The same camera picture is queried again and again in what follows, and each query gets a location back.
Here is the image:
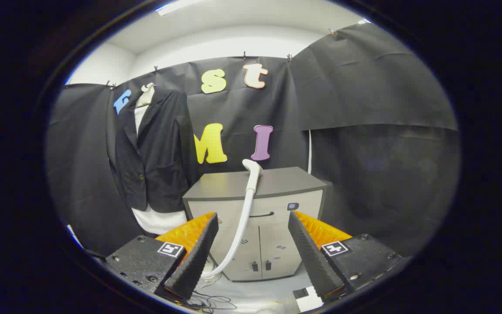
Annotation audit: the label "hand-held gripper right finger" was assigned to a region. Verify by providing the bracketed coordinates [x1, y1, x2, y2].
[288, 211, 404, 304]

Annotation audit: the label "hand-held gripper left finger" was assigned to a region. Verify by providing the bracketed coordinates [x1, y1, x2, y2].
[105, 212, 219, 304]

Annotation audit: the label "white shirt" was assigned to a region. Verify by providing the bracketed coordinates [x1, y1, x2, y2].
[131, 104, 189, 236]

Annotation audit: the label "white box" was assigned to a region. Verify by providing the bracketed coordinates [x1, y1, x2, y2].
[293, 286, 325, 312]

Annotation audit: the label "black backdrop cloth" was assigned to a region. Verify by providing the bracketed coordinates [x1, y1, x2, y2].
[45, 22, 461, 258]

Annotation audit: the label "black blazer jacket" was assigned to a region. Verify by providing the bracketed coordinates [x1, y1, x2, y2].
[109, 89, 197, 214]

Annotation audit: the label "grey cabinet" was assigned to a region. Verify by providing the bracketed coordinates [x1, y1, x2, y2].
[183, 167, 328, 282]

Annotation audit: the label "white clothes hanger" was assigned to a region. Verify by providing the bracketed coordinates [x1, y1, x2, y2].
[136, 82, 156, 108]

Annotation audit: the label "black cables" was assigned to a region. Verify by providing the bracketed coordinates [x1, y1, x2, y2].
[188, 290, 237, 313]

